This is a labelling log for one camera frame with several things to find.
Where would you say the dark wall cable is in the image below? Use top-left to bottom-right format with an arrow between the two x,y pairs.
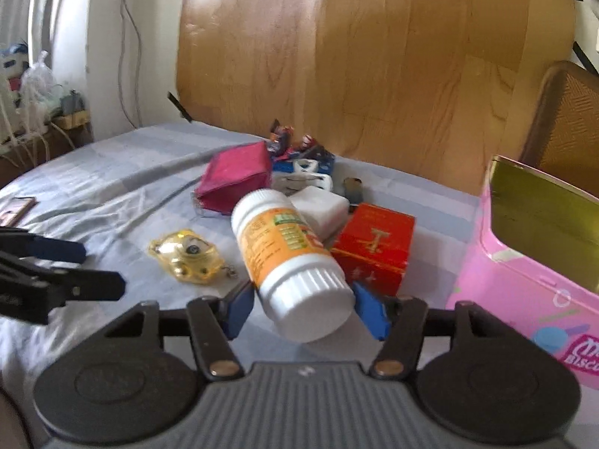
117,0 -> 143,129

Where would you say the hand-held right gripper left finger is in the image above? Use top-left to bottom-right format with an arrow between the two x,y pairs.
105,280 -> 256,379

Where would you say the pink fabric pouch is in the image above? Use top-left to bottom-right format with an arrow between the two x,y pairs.
194,141 -> 273,216

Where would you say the red black candy wrapper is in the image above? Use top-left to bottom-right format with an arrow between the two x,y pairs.
268,119 -> 295,156

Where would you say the clear plastic bag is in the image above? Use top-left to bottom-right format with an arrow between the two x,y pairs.
21,51 -> 63,119

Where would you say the pink cardboard box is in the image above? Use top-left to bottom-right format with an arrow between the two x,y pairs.
444,154 -> 599,391

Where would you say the white plastic case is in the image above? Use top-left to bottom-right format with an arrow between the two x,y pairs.
286,186 -> 352,237

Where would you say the striped blue bed sheet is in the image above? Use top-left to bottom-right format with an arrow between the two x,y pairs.
0,119 -> 599,449

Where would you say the black tape strip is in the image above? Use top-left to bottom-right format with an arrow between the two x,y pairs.
167,92 -> 192,122

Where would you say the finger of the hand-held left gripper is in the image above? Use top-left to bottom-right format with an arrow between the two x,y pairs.
0,227 -> 87,263
0,251 -> 126,324

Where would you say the small pink framed object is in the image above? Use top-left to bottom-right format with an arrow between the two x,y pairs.
0,196 -> 37,226

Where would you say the red cardboard box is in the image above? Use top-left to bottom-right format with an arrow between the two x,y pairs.
330,203 -> 416,296

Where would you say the brown woven chair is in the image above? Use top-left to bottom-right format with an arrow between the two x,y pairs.
519,61 -> 599,181

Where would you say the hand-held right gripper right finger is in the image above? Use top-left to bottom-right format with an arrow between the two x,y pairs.
352,281 -> 504,381

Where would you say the wooden headboard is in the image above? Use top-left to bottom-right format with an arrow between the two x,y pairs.
175,0 -> 576,197

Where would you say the blue lighter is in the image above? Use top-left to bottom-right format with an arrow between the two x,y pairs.
343,177 -> 363,213

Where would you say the small wooden crate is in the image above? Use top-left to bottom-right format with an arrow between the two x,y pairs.
51,89 -> 92,130

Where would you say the blue polka dot bow headband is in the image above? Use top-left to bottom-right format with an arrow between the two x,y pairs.
272,146 -> 337,176

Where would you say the white orange label pill bottle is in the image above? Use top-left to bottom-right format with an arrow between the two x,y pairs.
231,188 -> 355,343

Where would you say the yellow plastic toy keychain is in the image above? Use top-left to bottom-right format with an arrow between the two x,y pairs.
149,229 -> 235,287

